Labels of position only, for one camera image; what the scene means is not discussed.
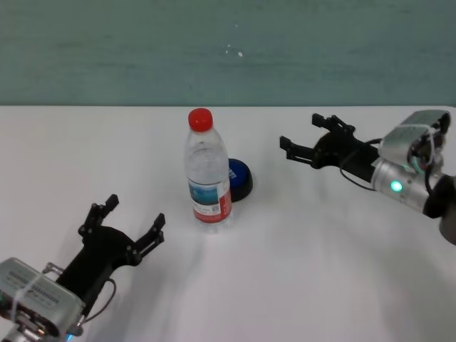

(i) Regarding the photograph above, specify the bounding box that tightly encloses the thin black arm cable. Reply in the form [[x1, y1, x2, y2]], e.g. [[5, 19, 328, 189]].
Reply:
[[339, 138, 379, 192], [80, 279, 119, 326]]

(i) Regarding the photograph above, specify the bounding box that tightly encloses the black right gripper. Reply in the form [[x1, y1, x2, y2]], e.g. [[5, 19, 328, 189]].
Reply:
[[279, 113, 381, 185]]

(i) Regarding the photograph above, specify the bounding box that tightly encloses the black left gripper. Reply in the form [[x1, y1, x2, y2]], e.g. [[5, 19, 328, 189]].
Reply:
[[56, 193, 167, 311]]

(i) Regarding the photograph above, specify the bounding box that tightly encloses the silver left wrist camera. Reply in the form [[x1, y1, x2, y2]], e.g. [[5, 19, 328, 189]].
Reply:
[[0, 257, 87, 338]]

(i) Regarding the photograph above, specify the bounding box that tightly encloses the clear water bottle red cap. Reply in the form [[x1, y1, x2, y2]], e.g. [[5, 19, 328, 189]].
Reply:
[[183, 108, 234, 235]]

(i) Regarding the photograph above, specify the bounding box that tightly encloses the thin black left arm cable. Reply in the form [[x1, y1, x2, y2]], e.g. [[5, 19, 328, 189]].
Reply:
[[80, 279, 119, 326]]

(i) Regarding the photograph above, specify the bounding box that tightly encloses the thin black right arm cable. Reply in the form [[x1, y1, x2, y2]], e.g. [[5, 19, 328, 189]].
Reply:
[[339, 138, 379, 192]]

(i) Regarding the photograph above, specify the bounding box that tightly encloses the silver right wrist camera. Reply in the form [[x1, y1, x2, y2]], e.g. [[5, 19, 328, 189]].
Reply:
[[378, 110, 452, 172]]

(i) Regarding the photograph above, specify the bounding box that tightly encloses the blue push button black base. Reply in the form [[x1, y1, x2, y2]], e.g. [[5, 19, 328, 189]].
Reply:
[[227, 157, 255, 204]]

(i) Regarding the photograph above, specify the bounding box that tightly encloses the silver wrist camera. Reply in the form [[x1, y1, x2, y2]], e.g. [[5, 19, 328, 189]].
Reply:
[[378, 110, 452, 172], [0, 257, 87, 338]]

